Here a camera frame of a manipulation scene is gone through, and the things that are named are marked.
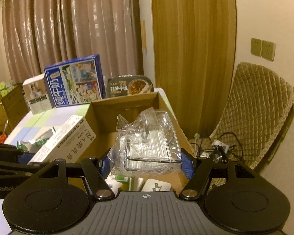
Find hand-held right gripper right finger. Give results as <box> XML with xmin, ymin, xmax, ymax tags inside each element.
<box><xmin>180</xmin><ymin>148</ymin><xmax>262</xmax><ymax>200</ymax></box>

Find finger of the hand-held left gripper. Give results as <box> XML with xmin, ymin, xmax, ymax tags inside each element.
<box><xmin>0</xmin><ymin>141</ymin><xmax>34</xmax><ymax>164</ymax></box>
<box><xmin>0</xmin><ymin>159</ymin><xmax>51</xmax><ymax>177</ymax></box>

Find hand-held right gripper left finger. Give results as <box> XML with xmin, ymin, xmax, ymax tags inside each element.
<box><xmin>32</xmin><ymin>148</ymin><xmax>114</xmax><ymax>200</ymax></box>

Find green leaf print packet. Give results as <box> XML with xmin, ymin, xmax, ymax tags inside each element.
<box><xmin>17</xmin><ymin>140</ymin><xmax>33</xmax><ymax>151</ymax></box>

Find green white barcode medicine box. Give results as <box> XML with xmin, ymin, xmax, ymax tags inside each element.
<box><xmin>105</xmin><ymin>175</ymin><xmax>130</xmax><ymax>192</ymax></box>

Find silver green sachet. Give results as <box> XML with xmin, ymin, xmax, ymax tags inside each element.
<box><xmin>34</xmin><ymin>127</ymin><xmax>56</xmax><ymax>151</ymax></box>

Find white power adapter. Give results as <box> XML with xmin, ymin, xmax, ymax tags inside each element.
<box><xmin>141</xmin><ymin>179</ymin><xmax>173</xmax><ymax>192</ymax></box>

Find clear plastic packaging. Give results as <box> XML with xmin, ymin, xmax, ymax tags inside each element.
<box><xmin>108</xmin><ymin>108</ymin><xmax>183</xmax><ymax>178</ymax></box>

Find brown cardboard box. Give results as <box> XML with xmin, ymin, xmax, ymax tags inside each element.
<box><xmin>75</xmin><ymin>88</ymin><xmax>197</xmax><ymax>194</ymax></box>

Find checked cloth desktop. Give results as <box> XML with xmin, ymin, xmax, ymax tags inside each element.
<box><xmin>0</xmin><ymin>103</ymin><xmax>92</xmax><ymax>228</ymax></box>

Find white charger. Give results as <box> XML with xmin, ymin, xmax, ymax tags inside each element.
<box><xmin>211</xmin><ymin>139</ymin><xmax>230</xmax><ymax>153</ymax></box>

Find open carton with flaps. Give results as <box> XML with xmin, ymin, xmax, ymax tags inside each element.
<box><xmin>0</xmin><ymin>87</ymin><xmax>30</xmax><ymax>133</ymax></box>

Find white product box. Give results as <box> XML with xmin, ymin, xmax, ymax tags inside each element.
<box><xmin>22</xmin><ymin>73</ymin><xmax>53</xmax><ymax>116</ymax></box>

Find green tissue packs in carton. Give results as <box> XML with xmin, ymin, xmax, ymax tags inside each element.
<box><xmin>0</xmin><ymin>82</ymin><xmax>10</xmax><ymax>97</ymax></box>

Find blue milk carton box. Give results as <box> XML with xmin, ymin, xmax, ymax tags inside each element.
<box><xmin>44</xmin><ymin>54</ymin><xmax>106</xmax><ymax>109</ymax></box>

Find black instant rice bowl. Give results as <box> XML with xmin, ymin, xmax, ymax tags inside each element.
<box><xmin>106</xmin><ymin>75</ymin><xmax>154</xmax><ymax>99</ymax></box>

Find quilted chair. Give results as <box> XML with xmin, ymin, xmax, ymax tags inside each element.
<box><xmin>206</xmin><ymin>62</ymin><xmax>294</xmax><ymax>170</ymax></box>

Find wooden door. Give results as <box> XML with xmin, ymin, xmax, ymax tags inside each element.
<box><xmin>150</xmin><ymin>0</ymin><xmax>237</xmax><ymax>140</ymax></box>

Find beige curtain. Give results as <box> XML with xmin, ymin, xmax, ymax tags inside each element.
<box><xmin>1</xmin><ymin>0</ymin><xmax>144</xmax><ymax>87</ymax></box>

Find black cable bundle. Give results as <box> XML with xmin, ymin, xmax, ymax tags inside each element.
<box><xmin>188</xmin><ymin>129</ymin><xmax>246</xmax><ymax>162</ymax></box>

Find wooden wall strip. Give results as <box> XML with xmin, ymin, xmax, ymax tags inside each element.
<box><xmin>141</xmin><ymin>20</ymin><xmax>147</xmax><ymax>52</ymax></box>

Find beige wall socket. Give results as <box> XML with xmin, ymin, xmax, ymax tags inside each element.
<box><xmin>250</xmin><ymin>37</ymin><xmax>262</xmax><ymax>56</ymax></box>
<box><xmin>261</xmin><ymin>40</ymin><xmax>276</xmax><ymax>61</ymax></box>

